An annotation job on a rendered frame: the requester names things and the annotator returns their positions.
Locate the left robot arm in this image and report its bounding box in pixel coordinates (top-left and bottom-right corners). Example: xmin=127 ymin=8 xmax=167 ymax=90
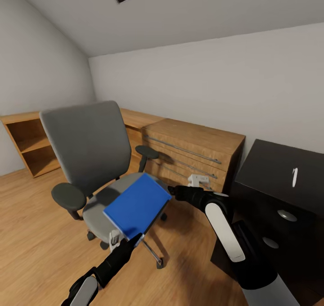
xmin=61 ymin=229 xmax=142 ymax=306

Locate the swivel chair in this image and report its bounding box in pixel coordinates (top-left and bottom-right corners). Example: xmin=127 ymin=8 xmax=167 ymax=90
xmin=39 ymin=100 xmax=170 ymax=291

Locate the folder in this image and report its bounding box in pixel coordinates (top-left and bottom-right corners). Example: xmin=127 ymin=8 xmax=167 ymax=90
xmin=103 ymin=173 xmax=172 ymax=248

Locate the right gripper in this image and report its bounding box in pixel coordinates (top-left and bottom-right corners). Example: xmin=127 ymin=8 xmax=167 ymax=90
xmin=168 ymin=185 xmax=204 ymax=205

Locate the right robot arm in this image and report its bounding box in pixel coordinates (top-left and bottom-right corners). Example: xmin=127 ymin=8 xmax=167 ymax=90
xmin=168 ymin=175 xmax=300 ymax=306

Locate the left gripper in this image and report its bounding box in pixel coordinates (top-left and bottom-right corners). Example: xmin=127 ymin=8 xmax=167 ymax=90
xmin=105 ymin=233 xmax=142 ymax=276

